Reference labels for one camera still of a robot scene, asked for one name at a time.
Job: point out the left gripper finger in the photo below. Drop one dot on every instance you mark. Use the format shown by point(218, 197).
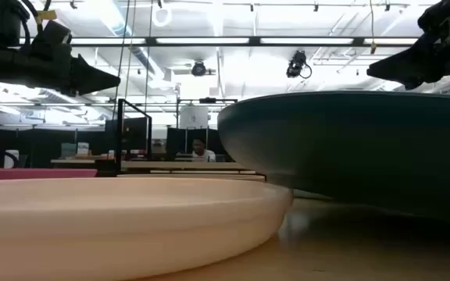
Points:
point(92, 78)

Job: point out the large dark green plate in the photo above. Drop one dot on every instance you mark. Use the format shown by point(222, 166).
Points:
point(346, 148)

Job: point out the large pink plate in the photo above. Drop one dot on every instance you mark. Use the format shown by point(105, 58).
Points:
point(37, 174)

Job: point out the large peach plate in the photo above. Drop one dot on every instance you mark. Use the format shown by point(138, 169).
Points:
point(111, 226)

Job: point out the white box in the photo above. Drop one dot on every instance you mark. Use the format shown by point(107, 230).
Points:
point(83, 149)

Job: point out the teal box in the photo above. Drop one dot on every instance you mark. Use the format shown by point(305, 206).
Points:
point(68, 150)

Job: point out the wooden background table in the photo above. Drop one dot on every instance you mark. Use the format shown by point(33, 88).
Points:
point(72, 161)

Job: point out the white bin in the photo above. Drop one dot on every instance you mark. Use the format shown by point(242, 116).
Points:
point(10, 158)

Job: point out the person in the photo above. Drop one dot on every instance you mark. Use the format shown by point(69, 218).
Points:
point(203, 154)

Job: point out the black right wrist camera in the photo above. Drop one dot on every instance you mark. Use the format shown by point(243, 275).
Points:
point(445, 11)

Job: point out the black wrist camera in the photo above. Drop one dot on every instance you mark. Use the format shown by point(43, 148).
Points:
point(445, 11)
point(55, 37)

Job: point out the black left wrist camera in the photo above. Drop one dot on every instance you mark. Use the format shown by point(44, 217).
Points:
point(55, 37)

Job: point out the black overhead frame bar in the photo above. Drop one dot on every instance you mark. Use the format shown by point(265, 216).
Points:
point(254, 40)

